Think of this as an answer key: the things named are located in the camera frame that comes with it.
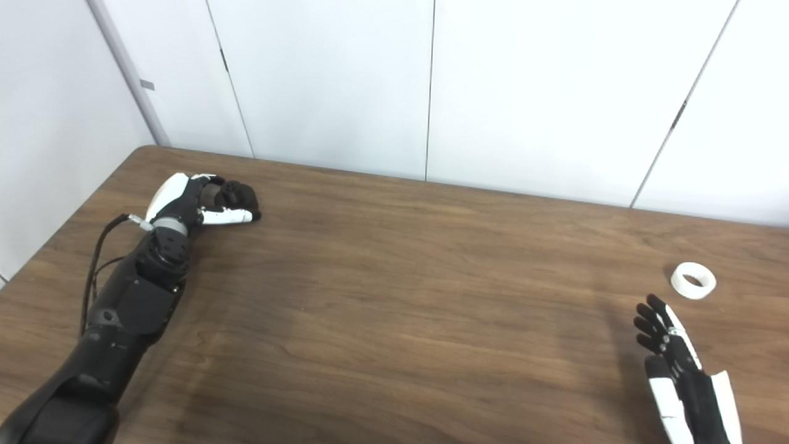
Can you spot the round black part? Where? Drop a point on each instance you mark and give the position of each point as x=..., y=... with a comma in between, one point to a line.
x=241, y=196

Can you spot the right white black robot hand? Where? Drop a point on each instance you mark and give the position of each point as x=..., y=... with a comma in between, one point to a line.
x=699, y=401

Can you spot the grey wall corner post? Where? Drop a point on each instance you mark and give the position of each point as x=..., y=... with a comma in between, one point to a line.
x=126, y=68

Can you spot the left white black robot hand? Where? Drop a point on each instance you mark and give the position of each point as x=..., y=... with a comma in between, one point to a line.
x=167, y=192

